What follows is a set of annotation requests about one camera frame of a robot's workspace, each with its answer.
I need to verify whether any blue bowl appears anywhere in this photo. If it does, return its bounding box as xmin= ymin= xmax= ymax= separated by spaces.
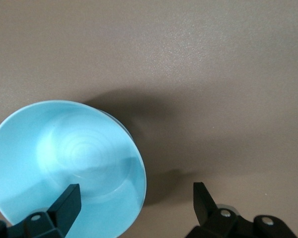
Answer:
xmin=0 ymin=100 xmax=148 ymax=236

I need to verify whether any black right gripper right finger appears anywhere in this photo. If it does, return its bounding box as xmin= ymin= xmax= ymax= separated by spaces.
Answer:
xmin=186 ymin=182 xmax=254 ymax=238

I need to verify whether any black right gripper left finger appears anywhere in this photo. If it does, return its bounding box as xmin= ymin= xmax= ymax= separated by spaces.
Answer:
xmin=7 ymin=183 xmax=82 ymax=238

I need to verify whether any brown table mat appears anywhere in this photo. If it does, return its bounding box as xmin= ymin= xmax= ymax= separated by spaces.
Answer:
xmin=0 ymin=0 xmax=298 ymax=238

